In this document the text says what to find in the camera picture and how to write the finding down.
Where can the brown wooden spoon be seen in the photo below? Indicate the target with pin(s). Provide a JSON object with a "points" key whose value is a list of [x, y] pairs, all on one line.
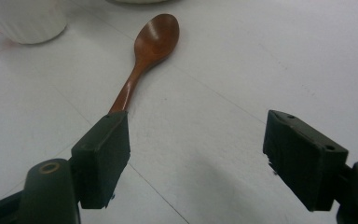
{"points": [[155, 37]]}

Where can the white ribbed cup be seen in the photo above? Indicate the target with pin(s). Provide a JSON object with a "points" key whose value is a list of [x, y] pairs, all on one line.
{"points": [[28, 21]]}

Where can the white table cover sheet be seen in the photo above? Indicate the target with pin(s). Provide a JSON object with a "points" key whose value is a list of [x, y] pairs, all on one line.
{"points": [[230, 62]]}

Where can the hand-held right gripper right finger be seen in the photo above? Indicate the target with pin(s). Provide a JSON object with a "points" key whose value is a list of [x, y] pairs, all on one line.
{"points": [[304, 161]]}

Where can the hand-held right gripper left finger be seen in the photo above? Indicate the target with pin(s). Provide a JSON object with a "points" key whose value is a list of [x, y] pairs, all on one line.
{"points": [[101, 161]]}

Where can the beige rice container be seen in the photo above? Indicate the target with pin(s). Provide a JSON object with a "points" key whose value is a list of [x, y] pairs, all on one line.
{"points": [[136, 1]]}

